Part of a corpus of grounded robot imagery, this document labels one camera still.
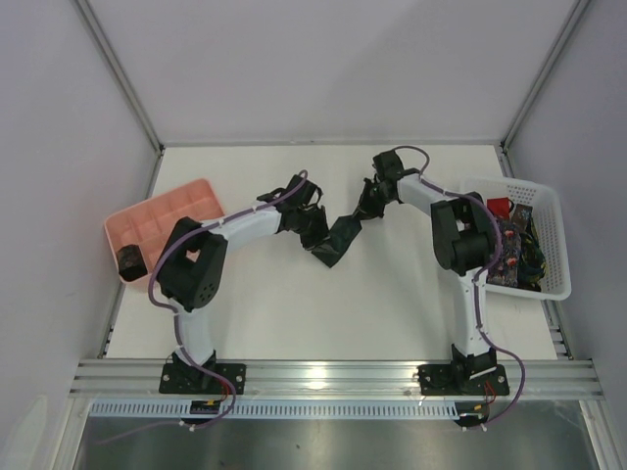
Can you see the rolled dark brown tie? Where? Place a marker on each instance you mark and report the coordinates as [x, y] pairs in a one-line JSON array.
[[131, 265]]

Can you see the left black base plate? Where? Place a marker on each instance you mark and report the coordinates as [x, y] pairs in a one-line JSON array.
[[178, 378]]

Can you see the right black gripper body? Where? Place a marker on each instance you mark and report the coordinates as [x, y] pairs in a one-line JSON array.
[[371, 200]]

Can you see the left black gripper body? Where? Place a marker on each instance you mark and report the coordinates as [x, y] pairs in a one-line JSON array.
[[312, 224]]

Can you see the pink compartment tray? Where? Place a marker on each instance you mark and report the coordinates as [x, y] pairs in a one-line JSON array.
[[149, 223]]

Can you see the white plastic basket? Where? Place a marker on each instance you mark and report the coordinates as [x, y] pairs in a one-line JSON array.
[[547, 220]]

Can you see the brown patterned tie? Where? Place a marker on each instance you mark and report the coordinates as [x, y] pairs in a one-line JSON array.
[[522, 218]]

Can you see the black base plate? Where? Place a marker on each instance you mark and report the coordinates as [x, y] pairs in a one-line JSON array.
[[442, 380], [178, 378]]

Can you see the dark green tie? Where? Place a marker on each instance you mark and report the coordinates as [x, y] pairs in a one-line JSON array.
[[338, 241]]

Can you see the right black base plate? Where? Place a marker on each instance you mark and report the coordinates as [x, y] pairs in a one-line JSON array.
[[442, 380]]

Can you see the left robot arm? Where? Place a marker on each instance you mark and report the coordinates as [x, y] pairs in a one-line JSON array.
[[187, 275]]

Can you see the white slotted cable duct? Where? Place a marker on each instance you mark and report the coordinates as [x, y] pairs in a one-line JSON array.
[[278, 409]]

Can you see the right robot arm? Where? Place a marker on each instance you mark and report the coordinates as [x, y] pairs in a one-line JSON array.
[[466, 240]]

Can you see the red tie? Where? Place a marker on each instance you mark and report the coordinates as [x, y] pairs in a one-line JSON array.
[[500, 207]]

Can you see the floral navy tie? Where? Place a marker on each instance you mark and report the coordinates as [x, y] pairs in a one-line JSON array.
[[505, 271]]

